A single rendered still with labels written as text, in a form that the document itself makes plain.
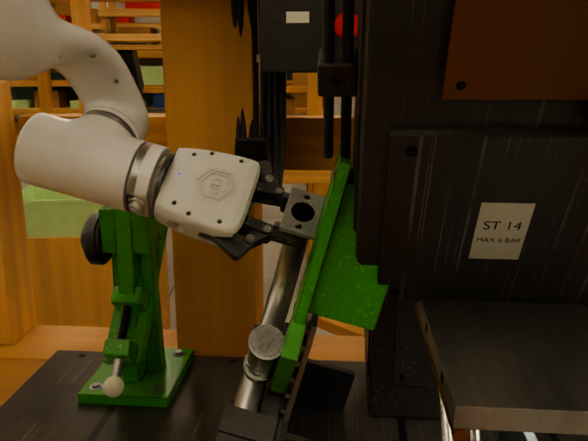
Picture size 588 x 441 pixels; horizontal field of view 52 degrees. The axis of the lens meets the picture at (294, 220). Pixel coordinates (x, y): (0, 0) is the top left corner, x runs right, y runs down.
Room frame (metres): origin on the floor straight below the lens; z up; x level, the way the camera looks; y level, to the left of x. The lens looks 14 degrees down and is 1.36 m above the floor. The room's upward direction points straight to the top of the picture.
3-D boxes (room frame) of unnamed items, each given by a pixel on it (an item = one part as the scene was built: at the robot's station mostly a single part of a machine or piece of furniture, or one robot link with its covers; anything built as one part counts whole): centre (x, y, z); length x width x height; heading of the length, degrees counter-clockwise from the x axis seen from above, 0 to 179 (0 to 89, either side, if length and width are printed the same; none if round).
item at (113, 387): (0.74, 0.24, 0.96); 0.06 x 0.03 x 0.06; 175
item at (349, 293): (0.61, -0.06, 1.17); 0.13 x 0.12 x 0.20; 85
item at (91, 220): (0.83, 0.28, 1.12); 0.07 x 0.03 x 0.08; 175
